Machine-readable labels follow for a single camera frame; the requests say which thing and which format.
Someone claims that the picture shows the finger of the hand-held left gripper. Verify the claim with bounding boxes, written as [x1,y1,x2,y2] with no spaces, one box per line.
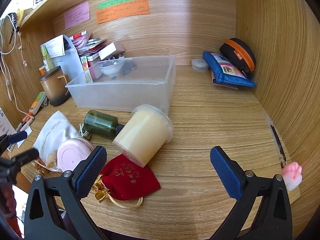
[0,148,40,184]
[0,131,28,153]

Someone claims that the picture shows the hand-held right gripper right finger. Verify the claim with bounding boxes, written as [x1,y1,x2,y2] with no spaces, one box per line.
[210,146,293,240]

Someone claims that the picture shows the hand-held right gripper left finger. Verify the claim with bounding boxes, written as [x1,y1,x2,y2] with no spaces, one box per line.
[24,145,108,240]

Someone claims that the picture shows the green glass cup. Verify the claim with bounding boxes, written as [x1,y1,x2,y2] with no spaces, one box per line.
[84,110,125,140]

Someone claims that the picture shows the cream translucent lidded jar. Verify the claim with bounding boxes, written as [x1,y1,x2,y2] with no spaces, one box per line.
[112,104,174,167]

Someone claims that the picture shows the clear plastic storage box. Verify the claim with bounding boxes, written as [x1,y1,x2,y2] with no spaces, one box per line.
[65,55,176,115]

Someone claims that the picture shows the wooden desktop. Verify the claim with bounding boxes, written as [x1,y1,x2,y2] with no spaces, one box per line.
[20,65,300,230]

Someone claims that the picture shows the person's left hand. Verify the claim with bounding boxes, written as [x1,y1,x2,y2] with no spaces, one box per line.
[2,187,18,220]

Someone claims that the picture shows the orange and pink pens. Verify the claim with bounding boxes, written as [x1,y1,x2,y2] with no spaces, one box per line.
[16,115,35,133]

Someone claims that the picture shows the orange and green tube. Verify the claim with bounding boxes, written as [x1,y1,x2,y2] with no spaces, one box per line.
[29,92,47,115]

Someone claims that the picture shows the brown mug with wooden lid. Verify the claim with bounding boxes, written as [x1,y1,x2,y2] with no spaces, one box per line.
[39,66,71,106]

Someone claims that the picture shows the pink cat paw toy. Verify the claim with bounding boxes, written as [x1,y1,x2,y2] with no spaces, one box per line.
[282,162,302,192]

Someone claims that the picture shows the light green spray bottle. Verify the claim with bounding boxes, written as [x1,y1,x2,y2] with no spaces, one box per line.
[41,44,54,71]

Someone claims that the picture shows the white upright folder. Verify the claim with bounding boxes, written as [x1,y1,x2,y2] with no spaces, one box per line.
[59,34,87,80]

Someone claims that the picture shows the fruit sticker sheet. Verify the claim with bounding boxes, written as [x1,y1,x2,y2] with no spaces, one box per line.
[80,56,91,83]

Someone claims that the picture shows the white folded printed paper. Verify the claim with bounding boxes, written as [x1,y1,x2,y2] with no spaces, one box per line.
[41,35,67,58]

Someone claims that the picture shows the blue colourful zip pouch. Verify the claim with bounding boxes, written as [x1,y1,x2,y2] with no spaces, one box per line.
[202,52,257,88]

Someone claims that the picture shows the glass bowl with beads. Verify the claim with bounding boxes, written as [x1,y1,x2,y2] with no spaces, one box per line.
[97,59,125,77]

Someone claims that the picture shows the white round flat container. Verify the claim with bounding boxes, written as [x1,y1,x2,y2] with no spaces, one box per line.
[191,58,209,72]

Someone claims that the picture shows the stack of cards and packets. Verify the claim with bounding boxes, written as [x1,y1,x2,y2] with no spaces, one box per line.
[77,37,108,62]

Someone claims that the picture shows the black case with orange zip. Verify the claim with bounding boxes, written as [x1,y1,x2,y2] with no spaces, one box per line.
[219,38,256,78]

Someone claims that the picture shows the small white cardboard box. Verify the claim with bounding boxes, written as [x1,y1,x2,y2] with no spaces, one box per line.
[98,42,125,60]

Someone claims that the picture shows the wooden shelf board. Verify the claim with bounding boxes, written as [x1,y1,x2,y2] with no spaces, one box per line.
[20,0,84,28]

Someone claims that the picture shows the pink paper note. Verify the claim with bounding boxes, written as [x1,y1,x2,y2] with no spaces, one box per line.
[64,2,90,30]

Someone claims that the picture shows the orange paper note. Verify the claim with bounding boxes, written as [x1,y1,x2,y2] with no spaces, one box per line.
[96,0,150,25]

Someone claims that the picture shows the green paper note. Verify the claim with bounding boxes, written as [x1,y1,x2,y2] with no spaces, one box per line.
[98,0,135,9]

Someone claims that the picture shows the white charging cable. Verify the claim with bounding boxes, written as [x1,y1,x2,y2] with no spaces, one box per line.
[0,15,30,117]

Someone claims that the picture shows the packet with pink coiled cord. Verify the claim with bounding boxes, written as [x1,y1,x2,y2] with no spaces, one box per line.
[69,31,91,48]

